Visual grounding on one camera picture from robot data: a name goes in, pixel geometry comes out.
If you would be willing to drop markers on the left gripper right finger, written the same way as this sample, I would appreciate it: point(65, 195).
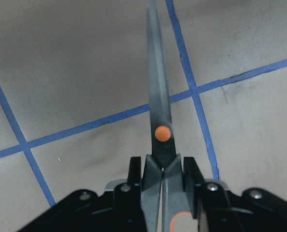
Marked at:
point(217, 209)

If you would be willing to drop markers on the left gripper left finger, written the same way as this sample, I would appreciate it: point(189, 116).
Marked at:
point(117, 210)

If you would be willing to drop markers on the orange handled scissors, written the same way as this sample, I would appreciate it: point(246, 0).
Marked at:
point(170, 183)

